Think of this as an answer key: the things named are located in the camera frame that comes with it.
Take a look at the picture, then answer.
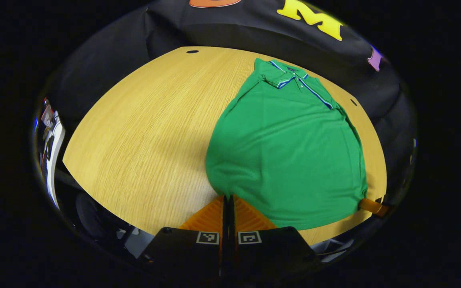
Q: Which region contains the white blue edged board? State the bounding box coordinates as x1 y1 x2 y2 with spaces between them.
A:
34 98 66 210

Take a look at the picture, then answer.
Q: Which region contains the black backdrop cloth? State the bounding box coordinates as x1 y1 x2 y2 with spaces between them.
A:
40 0 417 192

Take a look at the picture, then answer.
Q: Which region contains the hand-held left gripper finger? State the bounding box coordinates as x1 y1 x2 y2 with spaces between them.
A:
229 195 322 280
138 195 229 280

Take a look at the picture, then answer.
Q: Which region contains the green T-shirt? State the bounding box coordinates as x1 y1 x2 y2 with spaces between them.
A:
205 58 369 231

